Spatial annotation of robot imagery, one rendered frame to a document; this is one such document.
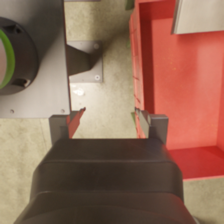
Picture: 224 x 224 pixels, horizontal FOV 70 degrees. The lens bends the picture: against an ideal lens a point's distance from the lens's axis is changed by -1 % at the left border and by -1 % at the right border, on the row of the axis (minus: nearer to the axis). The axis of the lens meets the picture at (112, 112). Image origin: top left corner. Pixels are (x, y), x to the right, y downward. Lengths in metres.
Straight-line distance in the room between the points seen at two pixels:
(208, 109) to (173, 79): 0.23
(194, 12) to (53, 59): 0.33
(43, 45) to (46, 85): 0.08
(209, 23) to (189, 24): 0.05
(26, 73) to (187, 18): 0.37
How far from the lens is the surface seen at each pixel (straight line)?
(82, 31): 1.30
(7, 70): 0.30
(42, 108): 0.39
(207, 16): 0.49
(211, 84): 0.84
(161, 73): 0.75
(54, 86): 0.36
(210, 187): 1.93
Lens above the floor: 1.26
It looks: 74 degrees down
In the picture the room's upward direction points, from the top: 180 degrees counter-clockwise
